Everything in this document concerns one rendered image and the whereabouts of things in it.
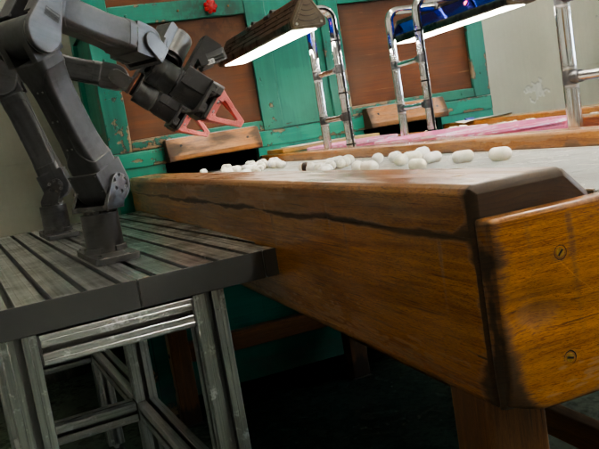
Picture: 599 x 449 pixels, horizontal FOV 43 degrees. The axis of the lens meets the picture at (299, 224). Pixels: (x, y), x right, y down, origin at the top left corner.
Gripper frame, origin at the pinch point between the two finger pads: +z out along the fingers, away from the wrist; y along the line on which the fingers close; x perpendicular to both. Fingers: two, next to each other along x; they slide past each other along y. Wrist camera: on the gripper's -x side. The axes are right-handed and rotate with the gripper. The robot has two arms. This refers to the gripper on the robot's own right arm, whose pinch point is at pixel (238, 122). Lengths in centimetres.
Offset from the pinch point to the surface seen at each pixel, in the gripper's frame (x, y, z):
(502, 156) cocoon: -4, -56, 22
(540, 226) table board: 15, -96, 2
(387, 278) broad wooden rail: 22, -77, 2
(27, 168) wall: 25, 167, -24
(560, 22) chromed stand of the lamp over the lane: -28, -51, 24
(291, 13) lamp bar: -28.8, 11.3, 1.5
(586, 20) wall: -188, 186, 186
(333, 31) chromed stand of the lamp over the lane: -39, 31, 17
